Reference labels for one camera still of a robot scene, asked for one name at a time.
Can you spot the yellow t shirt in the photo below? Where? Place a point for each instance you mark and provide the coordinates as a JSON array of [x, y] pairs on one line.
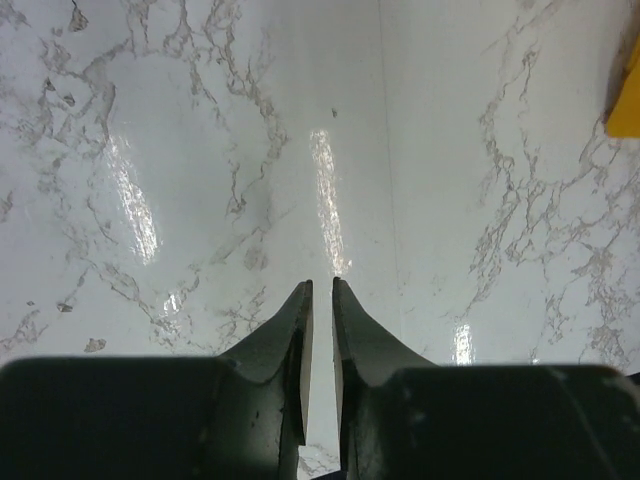
[[622, 100]]

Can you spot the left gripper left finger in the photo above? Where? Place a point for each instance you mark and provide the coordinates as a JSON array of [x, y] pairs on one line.
[[261, 403]]

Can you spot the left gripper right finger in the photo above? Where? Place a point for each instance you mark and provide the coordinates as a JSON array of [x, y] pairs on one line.
[[374, 390]]

